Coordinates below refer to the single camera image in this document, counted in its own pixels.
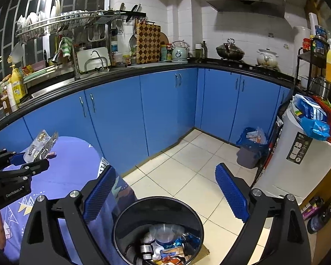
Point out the black metal rack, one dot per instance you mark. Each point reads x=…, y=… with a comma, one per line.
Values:
x=299, y=69

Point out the blue foil snack bag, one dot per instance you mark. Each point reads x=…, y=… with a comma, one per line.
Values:
x=189, y=243

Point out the blue kitchen cabinets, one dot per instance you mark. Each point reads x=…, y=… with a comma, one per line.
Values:
x=160, y=107

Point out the steel sink faucet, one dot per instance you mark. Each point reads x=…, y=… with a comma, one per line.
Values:
x=71, y=55

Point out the black kitchen countertop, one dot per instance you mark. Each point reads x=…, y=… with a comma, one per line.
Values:
x=154, y=67

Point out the steel dish rack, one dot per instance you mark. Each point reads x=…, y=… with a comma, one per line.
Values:
x=80, y=19

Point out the blue plastic packet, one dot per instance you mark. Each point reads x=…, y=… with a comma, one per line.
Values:
x=311, y=116

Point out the dark glass bottles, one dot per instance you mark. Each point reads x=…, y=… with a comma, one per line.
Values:
x=202, y=50

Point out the purple bottle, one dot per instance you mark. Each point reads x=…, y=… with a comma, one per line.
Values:
x=311, y=209

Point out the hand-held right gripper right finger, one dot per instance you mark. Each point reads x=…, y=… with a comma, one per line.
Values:
x=231, y=193

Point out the grey bin with blue bag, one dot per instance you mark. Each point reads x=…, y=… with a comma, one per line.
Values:
x=249, y=151

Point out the small black white can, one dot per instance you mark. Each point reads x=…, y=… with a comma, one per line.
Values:
x=146, y=251

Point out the white ceramic pot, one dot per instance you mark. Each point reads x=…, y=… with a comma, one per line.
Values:
x=267, y=58

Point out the white tall appliance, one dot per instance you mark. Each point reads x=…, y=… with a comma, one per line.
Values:
x=286, y=171

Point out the checkered wooden cutting board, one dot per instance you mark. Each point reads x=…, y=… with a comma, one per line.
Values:
x=147, y=44

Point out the yellow detergent bottle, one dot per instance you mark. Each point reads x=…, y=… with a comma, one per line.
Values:
x=18, y=87

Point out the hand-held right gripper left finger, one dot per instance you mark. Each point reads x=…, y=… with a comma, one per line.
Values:
x=102, y=190

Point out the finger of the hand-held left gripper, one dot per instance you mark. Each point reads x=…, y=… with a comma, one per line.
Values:
x=38, y=165
x=18, y=158

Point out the pale green kettle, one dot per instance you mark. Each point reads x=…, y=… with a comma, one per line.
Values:
x=179, y=53

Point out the dark wok with lid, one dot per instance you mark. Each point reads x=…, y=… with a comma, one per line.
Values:
x=230, y=51

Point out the steel pot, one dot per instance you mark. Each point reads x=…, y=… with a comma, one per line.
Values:
x=321, y=88

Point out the black round trash bin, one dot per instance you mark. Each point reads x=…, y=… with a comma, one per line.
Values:
x=121, y=226

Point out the pink plastic piece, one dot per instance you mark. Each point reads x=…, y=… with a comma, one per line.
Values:
x=53, y=154

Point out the clear silver blister pack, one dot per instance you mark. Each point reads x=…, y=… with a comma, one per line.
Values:
x=41, y=145

